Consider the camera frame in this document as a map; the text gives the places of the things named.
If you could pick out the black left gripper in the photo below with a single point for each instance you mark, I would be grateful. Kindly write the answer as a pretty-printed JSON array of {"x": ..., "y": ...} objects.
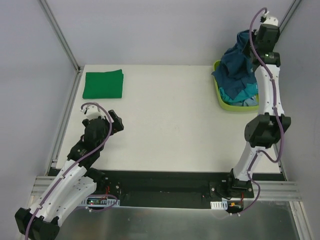
[{"x": 116, "y": 121}]

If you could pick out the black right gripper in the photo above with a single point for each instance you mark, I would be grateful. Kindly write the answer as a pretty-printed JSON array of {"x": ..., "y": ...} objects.
[{"x": 251, "y": 46}]

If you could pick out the dark blue t shirt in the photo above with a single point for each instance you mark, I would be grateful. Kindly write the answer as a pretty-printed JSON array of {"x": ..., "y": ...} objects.
[{"x": 235, "y": 69}]

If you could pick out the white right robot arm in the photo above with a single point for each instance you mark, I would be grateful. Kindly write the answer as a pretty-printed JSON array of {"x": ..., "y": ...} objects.
[{"x": 269, "y": 126}]

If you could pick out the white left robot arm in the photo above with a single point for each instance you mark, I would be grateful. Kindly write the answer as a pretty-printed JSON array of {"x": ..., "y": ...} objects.
[{"x": 76, "y": 180}]

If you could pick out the folded green t shirt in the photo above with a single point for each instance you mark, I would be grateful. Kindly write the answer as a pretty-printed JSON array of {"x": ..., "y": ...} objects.
[{"x": 103, "y": 85}]

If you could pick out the teal t shirt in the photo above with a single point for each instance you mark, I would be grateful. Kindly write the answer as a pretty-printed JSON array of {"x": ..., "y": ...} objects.
[{"x": 248, "y": 92}]

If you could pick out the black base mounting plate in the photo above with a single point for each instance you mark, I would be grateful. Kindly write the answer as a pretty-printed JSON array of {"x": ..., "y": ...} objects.
[{"x": 185, "y": 190}]

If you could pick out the lime green plastic basket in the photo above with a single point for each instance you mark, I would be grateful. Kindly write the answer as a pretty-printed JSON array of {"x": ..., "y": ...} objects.
[{"x": 237, "y": 106}]

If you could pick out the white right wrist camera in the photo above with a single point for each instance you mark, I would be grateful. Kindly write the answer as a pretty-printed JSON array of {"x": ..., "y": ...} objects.
[{"x": 267, "y": 18}]

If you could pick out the right aluminium frame post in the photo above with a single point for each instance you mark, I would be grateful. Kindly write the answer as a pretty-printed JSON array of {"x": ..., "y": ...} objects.
[{"x": 289, "y": 14}]

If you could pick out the aluminium frame post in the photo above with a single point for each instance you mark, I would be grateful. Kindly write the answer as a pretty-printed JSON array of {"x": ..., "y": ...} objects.
[
  {"x": 59, "y": 34},
  {"x": 289, "y": 14}
]

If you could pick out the left white cable duct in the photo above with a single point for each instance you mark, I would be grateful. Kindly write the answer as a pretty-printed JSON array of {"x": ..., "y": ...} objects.
[{"x": 99, "y": 202}]

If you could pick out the white cable duct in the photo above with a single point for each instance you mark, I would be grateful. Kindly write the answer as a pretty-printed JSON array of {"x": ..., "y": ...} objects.
[
  {"x": 219, "y": 205},
  {"x": 99, "y": 202}
]

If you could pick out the left aluminium frame post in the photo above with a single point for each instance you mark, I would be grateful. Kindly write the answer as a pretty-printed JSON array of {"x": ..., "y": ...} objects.
[{"x": 59, "y": 34}]

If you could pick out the right white cable duct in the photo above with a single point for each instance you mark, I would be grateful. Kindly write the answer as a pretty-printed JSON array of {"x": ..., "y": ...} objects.
[{"x": 219, "y": 205}]

